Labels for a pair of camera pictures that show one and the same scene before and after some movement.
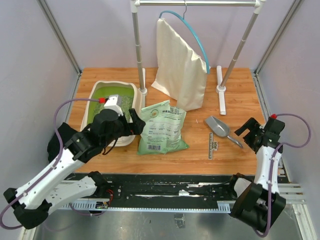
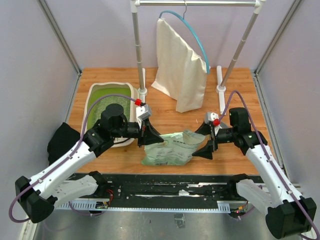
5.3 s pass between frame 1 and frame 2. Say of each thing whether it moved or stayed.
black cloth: stayed
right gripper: moved
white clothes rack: stayed
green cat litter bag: moved
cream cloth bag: stayed
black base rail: stayed
